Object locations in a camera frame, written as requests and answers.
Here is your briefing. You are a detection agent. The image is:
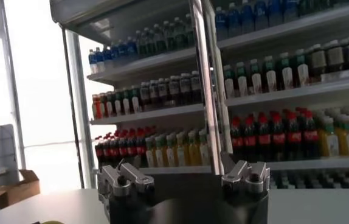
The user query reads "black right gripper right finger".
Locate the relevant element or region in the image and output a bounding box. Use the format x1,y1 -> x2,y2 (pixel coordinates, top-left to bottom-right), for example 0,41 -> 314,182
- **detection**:
221,151 -> 271,195

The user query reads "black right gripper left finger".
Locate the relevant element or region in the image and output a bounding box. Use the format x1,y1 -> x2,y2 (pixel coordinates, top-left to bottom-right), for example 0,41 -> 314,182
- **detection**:
97,161 -> 156,211

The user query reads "cola bottle red cap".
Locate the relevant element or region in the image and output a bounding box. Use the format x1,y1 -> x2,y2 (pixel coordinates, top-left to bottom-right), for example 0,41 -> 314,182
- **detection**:
271,112 -> 286,161
119,130 -> 129,162
302,110 -> 319,159
110,132 -> 120,164
286,111 -> 302,160
127,128 -> 138,161
102,135 -> 112,165
243,115 -> 257,161
94,136 -> 104,167
230,117 -> 244,161
136,127 -> 147,159
257,113 -> 272,162

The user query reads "red tea bottle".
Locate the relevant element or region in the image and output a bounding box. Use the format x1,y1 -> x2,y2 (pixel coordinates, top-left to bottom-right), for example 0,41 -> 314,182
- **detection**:
91,93 -> 102,120

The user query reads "grey metal shelving unit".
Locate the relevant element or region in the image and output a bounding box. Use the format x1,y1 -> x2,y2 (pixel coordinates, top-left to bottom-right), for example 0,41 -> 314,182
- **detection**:
49,0 -> 221,189
210,0 -> 349,189

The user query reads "open brown cardboard box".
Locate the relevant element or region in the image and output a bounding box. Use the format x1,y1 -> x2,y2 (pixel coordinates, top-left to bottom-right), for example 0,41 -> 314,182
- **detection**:
0,169 -> 41,210

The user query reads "blue water bottle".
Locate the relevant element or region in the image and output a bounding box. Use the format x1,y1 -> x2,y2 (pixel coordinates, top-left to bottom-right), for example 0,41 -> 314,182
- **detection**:
96,47 -> 105,72
227,2 -> 241,38
255,0 -> 269,31
241,0 -> 256,35
88,49 -> 98,74
215,6 -> 227,40

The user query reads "dark bottle beige label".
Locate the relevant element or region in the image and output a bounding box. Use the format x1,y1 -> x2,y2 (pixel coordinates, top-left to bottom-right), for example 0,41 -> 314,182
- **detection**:
309,44 -> 327,83
326,39 -> 344,79

